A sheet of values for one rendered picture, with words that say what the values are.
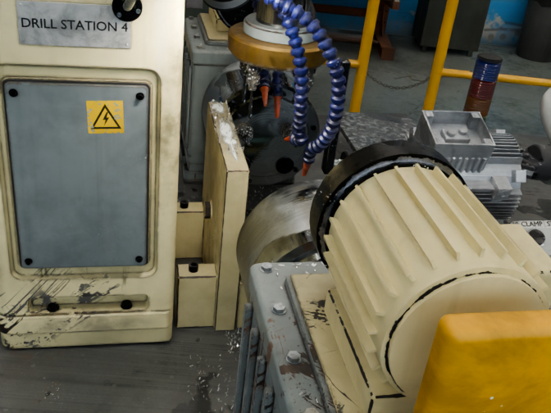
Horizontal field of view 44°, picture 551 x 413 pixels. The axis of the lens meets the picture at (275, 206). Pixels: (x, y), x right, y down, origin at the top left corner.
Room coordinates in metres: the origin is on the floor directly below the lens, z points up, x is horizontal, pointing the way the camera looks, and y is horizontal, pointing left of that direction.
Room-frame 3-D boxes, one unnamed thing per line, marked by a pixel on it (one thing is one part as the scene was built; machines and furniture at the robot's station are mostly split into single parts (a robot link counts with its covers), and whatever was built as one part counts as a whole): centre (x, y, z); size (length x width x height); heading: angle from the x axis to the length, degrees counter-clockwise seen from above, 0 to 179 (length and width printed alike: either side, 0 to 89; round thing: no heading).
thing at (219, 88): (1.52, 0.07, 1.04); 0.41 x 0.25 x 0.25; 14
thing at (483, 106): (1.62, -0.46, 1.10); 0.06 x 0.06 x 0.04
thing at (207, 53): (1.77, 0.14, 0.99); 0.35 x 0.31 x 0.37; 14
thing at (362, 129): (1.81, -0.28, 0.86); 0.27 x 0.24 x 0.12; 14
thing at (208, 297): (1.16, 0.14, 0.97); 0.30 x 0.11 x 0.34; 14
